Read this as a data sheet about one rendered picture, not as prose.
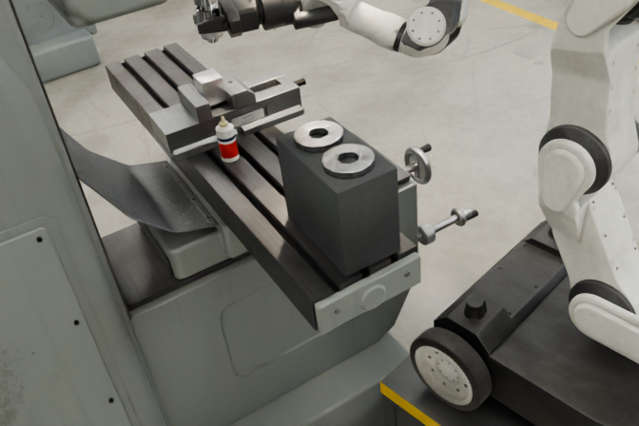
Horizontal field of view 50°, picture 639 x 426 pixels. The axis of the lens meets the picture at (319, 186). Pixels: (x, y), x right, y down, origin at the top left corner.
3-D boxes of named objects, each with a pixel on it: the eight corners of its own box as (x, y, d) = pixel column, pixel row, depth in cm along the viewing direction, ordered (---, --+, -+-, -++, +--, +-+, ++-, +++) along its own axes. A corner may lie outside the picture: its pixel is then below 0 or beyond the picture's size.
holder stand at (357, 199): (338, 193, 142) (330, 108, 130) (401, 250, 126) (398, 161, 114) (287, 215, 138) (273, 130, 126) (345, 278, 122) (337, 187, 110)
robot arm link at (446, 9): (465, 57, 147) (476, -49, 145) (463, 48, 134) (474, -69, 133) (412, 54, 149) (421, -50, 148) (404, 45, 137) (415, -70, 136)
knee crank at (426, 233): (469, 210, 204) (470, 194, 200) (483, 221, 199) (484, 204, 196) (410, 241, 196) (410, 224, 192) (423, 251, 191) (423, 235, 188)
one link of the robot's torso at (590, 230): (673, 304, 148) (646, 100, 130) (629, 360, 138) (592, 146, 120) (605, 288, 160) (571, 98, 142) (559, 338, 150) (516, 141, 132)
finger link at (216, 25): (195, 21, 140) (224, 14, 141) (199, 35, 142) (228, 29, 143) (197, 24, 139) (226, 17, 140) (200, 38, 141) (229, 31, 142)
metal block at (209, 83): (217, 90, 166) (212, 67, 162) (226, 100, 162) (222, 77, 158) (197, 97, 164) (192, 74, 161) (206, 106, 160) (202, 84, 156)
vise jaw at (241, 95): (235, 83, 171) (232, 67, 169) (257, 102, 162) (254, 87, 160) (213, 89, 169) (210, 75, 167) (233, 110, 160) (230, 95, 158)
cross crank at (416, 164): (417, 167, 208) (416, 134, 201) (442, 185, 200) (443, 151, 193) (374, 187, 202) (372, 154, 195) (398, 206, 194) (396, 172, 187)
